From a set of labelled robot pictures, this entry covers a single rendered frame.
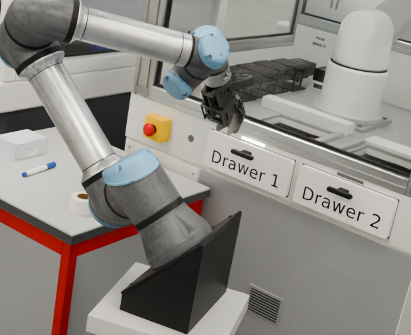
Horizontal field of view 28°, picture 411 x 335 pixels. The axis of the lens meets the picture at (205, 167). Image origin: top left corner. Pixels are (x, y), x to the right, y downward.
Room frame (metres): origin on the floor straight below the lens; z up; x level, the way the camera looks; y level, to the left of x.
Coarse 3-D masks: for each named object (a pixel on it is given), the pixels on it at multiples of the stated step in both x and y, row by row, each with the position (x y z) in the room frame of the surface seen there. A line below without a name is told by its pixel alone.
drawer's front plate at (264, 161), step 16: (208, 144) 2.34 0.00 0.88; (224, 144) 2.31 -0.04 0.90; (240, 144) 2.28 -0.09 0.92; (208, 160) 2.34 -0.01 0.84; (240, 160) 2.28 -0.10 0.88; (256, 160) 2.25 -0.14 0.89; (272, 160) 2.22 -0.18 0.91; (288, 160) 2.20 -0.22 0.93; (240, 176) 2.27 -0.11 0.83; (256, 176) 2.24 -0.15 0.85; (272, 176) 2.22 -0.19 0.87; (288, 176) 2.19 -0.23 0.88; (272, 192) 2.21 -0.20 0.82
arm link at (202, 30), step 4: (200, 28) 2.02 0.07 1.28; (204, 28) 2.02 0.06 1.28; (208, 28) 2.02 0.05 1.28; (212, 28) 2.02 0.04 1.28; (216, 28) 2.02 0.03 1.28; (196, 32) 2.01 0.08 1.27; (200, 32) 2.01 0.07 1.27; (204, 32) 2.01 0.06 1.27; (208, 32) 2.00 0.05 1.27; (212, 32) 2.00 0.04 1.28; (216, 32) 2.00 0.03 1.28; (200, 36) 2.00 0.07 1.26; (224, 64) 2.03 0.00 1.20; (220, 68) 2.02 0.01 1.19; (224, 68) 2.03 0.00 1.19; (216, 72) 2.02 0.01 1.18; (220, 72) 2.03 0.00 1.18
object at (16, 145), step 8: (0, 136) 2.29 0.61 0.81; (8, 136) 2.30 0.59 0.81; (16, 136) 2.31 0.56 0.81; (24, 136) 2.33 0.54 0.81; (32, 136) 2.34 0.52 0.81; (40, 136) 2.35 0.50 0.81; (0, 144) 2.28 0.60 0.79; (8, 144) 2.26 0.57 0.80; (16, 144) 2.25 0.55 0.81; (24, 144) 2.27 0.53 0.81; (32, 144) 2.30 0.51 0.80; (40, 144) 2.33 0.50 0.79; (0, 152) 2.28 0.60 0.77; (8, 152) 2.26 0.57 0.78; (16, 152) 2.25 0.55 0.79; (24, 152) 2.28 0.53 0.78; (32, 152) 2.31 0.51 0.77; (40, 152) 2.33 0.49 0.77; (16, 160) 2.25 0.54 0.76
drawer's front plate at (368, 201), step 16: (304, 176) 2.16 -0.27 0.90; (320, 176) 2.14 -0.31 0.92; (336, 176) 2.13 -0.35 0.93; (320, 192) 2.13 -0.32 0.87; (352, 192) 2.08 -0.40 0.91; (368, 192) 2.06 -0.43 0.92; (320, 208) 2.13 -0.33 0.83; (368, 208) 2.05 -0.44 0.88; (384, 208) 2.03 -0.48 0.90; (352, 224) 2.07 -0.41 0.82; (368, 224) 2.05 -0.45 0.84; (384, 224) 2.02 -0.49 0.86
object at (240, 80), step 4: (232, 76) 2.16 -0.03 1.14; (236, 76) 2.16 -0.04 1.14; (240, 76) 2.17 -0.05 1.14; (244, 76) 2.17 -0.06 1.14; (248, 76) 2.18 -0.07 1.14; (252, 76) 2.18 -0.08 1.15; (232, 80) 2.12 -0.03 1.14; (236, 80) 2.13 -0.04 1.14; (240, 80) 2.13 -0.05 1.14; (244, 80) 2.15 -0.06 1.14; (248, 80) 2.16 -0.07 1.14; (252, 80) 2.18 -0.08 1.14; (232, 84) 2.11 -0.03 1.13; (236, 84) 2.12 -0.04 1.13; (240, 84) 2.13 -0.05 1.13; (244, 84) 2.15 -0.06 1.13; (248, 84) 2.16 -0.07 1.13; (252, 84) 2.18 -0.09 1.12; (228, 88) 2.09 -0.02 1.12; (232, 88) 2.11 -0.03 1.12; (236, 88) 2.12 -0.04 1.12; (240, 88) 2.14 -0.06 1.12
